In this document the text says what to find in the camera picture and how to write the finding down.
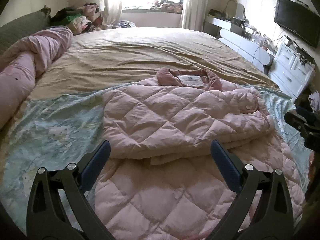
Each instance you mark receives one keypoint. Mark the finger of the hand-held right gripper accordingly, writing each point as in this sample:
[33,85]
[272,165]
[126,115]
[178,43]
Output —
[295,121]
[306,112]

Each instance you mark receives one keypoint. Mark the cluster of cosmetic bottles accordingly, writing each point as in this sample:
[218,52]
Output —
[250,31]

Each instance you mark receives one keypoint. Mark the tan bed sheet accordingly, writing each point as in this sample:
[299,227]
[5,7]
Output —
[150,52]

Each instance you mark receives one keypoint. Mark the vanity mirror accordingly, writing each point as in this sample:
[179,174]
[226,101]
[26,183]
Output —
[240,10]

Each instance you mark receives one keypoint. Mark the cream curtain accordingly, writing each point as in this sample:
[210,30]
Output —
[110,2]
[195,5]

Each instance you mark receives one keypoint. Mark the person's right forearm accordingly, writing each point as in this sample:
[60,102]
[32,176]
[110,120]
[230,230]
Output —
[312,205]

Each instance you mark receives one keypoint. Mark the pink quilted jacket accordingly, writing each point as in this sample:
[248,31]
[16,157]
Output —
[162,115]

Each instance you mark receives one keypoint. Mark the white crumpled cloth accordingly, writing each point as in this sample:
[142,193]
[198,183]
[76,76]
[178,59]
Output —
[315,101]

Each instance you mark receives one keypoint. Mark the clothes pile on windowsill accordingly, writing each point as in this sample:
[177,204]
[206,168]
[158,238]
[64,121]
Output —
[170,5]

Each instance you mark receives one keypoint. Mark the pile of mixed clothes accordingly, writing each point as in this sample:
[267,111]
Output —
[72,20]

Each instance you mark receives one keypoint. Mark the white chest of drawers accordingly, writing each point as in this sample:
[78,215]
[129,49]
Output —
[287,72]

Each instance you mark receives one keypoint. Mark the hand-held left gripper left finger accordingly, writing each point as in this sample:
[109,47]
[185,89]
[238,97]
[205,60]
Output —
[96,167]

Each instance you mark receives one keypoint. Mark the grey pillow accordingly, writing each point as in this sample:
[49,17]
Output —
[25,27]

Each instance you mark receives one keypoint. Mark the pink rolled duvet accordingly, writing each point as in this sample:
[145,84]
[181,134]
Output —
[22,62]

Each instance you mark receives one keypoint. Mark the dark crumpled cloth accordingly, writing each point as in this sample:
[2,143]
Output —
[125,25]

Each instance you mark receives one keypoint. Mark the black wall television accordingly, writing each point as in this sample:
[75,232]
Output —
[295,20]

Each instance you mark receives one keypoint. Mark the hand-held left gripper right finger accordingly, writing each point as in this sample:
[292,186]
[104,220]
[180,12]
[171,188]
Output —
[226,170]

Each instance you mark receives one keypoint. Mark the white and grey vanity table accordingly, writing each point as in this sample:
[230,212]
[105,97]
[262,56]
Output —
[240,42]

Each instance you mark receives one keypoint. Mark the person's right hand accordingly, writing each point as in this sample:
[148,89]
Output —
[314,166]

